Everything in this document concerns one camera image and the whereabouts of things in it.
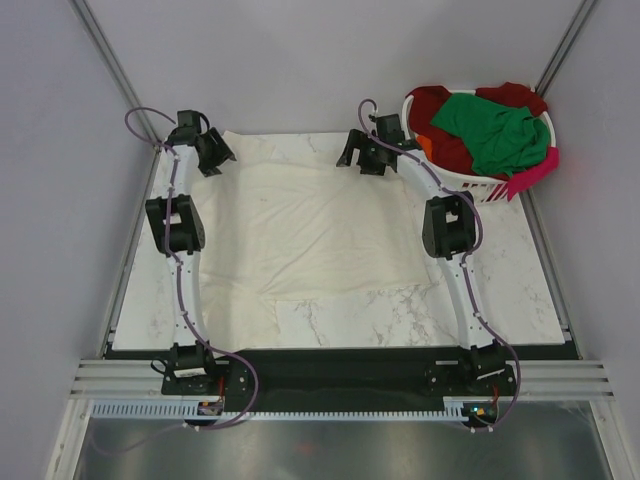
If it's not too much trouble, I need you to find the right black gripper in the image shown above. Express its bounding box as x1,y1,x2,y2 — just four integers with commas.
337,130,386,177

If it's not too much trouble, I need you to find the cream white t shirt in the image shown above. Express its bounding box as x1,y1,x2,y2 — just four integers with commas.
193,132,437,351

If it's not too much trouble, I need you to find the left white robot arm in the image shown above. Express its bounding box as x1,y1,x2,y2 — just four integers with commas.
145,127,235,393

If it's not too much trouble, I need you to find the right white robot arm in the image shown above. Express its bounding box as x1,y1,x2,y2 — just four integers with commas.
195,130,500,394

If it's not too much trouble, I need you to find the orange t shirt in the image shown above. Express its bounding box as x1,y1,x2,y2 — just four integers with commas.
415,135,433,161

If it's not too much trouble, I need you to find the dark red t shirt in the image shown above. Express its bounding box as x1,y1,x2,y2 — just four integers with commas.
408,82,550,180

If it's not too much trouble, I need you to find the white laundry basket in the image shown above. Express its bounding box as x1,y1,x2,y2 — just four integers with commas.
401,91,556,203

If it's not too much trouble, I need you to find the green t shirt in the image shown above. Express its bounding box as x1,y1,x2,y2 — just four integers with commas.
430,93,551,177

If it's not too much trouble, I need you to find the pink t shirt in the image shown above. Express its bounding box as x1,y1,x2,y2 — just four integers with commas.
507,147,560,202

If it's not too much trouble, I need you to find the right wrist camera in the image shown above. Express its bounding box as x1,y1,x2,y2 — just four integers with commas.
374,114,405,145

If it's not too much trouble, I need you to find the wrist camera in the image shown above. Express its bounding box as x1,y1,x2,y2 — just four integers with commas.
374,114,405,145
177,110,210,133

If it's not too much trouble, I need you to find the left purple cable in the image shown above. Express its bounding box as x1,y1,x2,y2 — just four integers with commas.
92,106,265,457

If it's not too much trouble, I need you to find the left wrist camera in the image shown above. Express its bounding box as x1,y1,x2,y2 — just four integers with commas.
177,110,210,133

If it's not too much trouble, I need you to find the aluminium frame rail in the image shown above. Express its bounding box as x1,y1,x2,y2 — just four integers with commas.
68,0,165,149

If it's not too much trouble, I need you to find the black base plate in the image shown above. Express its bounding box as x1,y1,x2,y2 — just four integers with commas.
105,342,579,411

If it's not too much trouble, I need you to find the white slotted cable duct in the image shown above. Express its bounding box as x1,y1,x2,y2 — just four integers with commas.
89,398,487,422

